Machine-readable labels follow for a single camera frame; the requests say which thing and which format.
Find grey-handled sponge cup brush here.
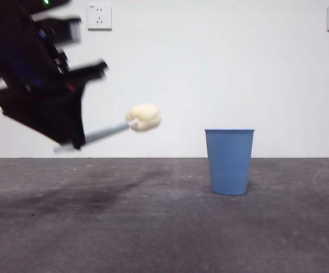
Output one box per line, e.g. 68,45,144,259
53,103,163,155

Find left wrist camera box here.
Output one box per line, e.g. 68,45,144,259
41,17,82,44

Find blue ribbed plastic cup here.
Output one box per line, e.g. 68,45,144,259
204,128,256,196

